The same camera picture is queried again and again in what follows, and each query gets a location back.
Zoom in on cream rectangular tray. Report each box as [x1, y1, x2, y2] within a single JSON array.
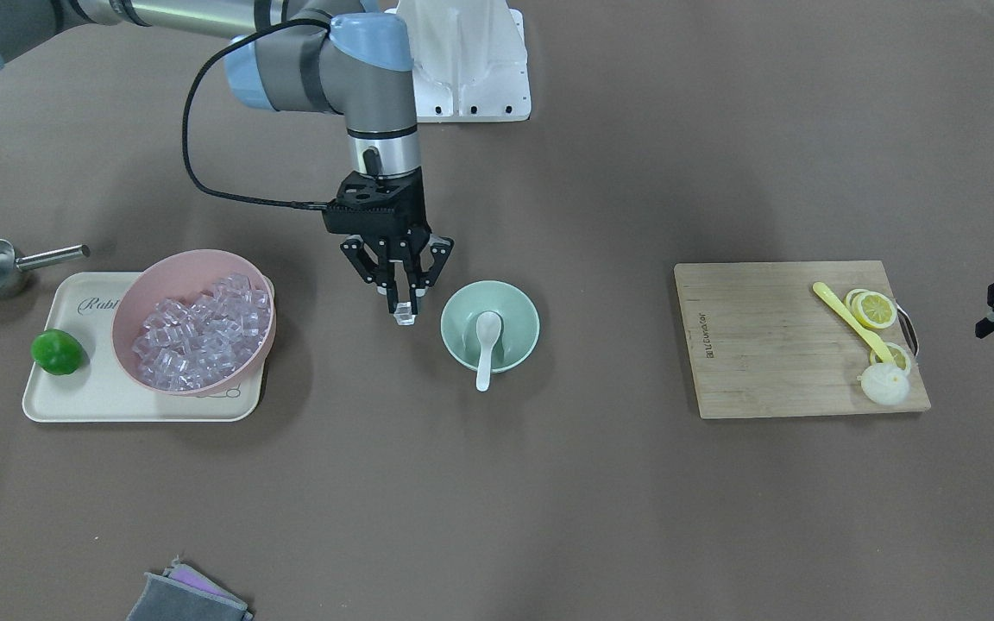
[[22, 272, 264, 423]]

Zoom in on white ceramic spoon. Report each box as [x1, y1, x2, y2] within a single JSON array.
[[475, 310, 502, 392]]

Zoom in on green lime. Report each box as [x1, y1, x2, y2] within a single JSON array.
[[30, 329, 85, 376]]

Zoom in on lemon slice upper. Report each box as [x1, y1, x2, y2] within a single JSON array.
[[844, 288, 898, 331]]

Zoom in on pile of clear ice cubes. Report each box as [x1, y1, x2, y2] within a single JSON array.
[[130, 273, 273, 392]]

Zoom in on pink bowl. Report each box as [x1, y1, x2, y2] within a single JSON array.
[[110, 250, 277, 397]]

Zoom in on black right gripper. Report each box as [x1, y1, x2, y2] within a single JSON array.
[[321, 168, 455, 308]]

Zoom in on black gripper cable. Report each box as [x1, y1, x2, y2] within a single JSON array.
[[182, 19, 332, 211]]

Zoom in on lemon slice lower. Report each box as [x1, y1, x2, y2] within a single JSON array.
[[868, 342, 914, 376]]

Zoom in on grey folded cloth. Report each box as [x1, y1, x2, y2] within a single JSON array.
[[126, 558, 254, 620]]

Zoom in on lemon slice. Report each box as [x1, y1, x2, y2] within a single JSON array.
[[844, 288, 898, 331], [868, 342, 914, 376]]

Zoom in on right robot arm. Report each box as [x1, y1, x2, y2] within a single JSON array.
[[0, 1, 453, 315]]

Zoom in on clear ice cube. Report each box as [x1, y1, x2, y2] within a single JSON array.
[[392, 302, 419, 326]]

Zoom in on white onion half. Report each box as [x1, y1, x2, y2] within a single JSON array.
[[859, 362, 910, 406]]

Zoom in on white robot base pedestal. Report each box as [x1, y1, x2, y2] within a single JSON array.
[[387, 1, 532, 123]]

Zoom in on mint green bowl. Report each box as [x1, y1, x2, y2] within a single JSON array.
[[441, 280, 541, 373]]

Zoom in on yellow plastic spoon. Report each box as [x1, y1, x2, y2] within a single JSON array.
[[811, 280, 895, 363]]

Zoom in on bamboo cutting board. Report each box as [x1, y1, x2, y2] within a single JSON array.
[[674, 260, 931, 419]]

